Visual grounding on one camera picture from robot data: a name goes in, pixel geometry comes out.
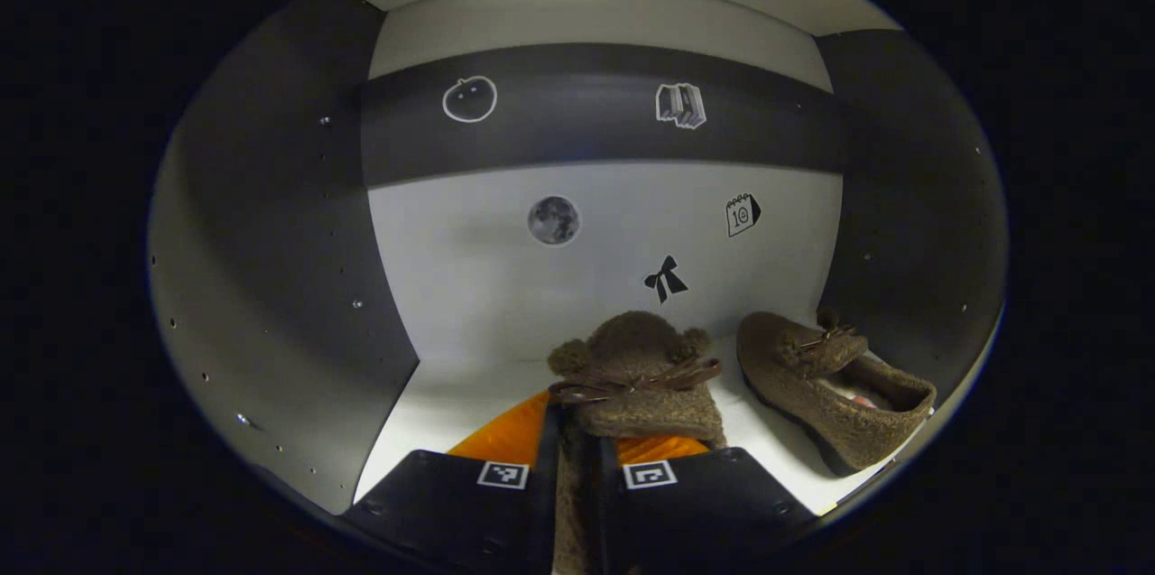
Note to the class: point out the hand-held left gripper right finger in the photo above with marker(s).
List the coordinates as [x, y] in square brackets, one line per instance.
[713, 503]

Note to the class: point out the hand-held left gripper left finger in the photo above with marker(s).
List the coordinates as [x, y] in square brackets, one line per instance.
[442, 503]

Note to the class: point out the brown fuzzy shoe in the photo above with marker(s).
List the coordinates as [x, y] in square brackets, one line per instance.
[830, 403]
[641, 376]

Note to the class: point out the grey shoe cabinet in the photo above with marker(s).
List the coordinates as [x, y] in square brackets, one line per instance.
[469, 286]

